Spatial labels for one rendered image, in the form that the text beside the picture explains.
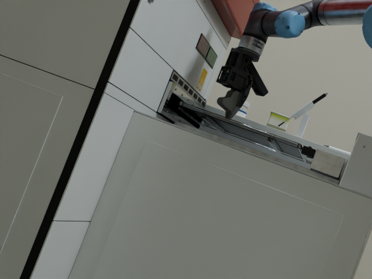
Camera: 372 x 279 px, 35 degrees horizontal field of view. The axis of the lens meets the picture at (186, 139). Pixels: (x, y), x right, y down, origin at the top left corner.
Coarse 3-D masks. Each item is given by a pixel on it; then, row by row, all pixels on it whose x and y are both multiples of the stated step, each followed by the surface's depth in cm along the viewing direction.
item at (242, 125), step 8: (184, 104) 168; (200, 112) 166; (208, 112) 166; (224, 120) 164; (232, 120) 164; (248, 128) 162; (256, 128) 162; (272, 136) 160; (288, 144) 159; (296, 144) 158
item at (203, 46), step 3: (201, 36) 177; (201, 39) 178; (204, 39) 180; (201, 42) 179; (204, 42) 181; (198, 45) 177; (201, 45) 180; (204, 45) 183; (207, 45) 185; (198, 48) 178; (201, 48) 181; (204, 48) 184; (207, 48) 186; (201, 51) 182; (204, 51) 185; (204, 54) 186
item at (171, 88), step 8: (168, 88) 165; (176, 88) 169; (168, 96) 165; (176, 96) 175; (184, 96) 179; (160, 104) 165; (192, 104) 189; (160, 112) 164; (168, 112) 170; (176, 120) 179; (184, 120) 187; (200, 120) 206
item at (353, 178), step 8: (360, 136) 140; (368, 136) 140; (360, 144) 140; (368, 144) 139; (352, 152) 140; (360, 152) 140; (368, 152) 139; (352, 160) 140; (360, 160) 139; (368, 160) 139; (352, 168) 139; (360, 168) 139; (368, 168) 139; (344, 176) 140; (352, 176) 139; (360, 176) 139; (368, 176) 138; (344, 184) 139; (352, 184) 139; (360, 184) 138; (368, 184) 138; (360, 192) 138; (368, 192) 138
